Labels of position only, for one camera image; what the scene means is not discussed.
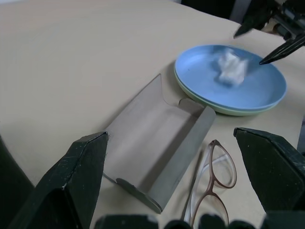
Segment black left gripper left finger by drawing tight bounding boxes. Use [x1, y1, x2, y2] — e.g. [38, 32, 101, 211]
[6, 131, 109, 229]

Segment crumpled white paper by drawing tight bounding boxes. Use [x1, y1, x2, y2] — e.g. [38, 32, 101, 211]
[214, 51, 248, 86]

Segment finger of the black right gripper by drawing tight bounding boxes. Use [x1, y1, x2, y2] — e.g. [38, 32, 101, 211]
[233, 4, 277, 39]
[259, 35, 305, 65]

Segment blue plate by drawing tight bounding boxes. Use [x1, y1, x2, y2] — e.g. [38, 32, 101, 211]
[175, 44, 287, 108]

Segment green plate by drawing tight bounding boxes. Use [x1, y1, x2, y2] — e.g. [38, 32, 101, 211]
[173, 66, 282, 117]

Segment brown-framed glasses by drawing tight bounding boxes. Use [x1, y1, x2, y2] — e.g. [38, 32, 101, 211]
[183, 139, 237, 226]

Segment grey open glasses case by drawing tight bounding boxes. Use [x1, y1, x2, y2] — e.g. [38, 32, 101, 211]
[102, 73, 217, 214]

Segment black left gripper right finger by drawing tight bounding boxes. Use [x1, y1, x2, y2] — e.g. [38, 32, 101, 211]
[233, 127, 305, 213]

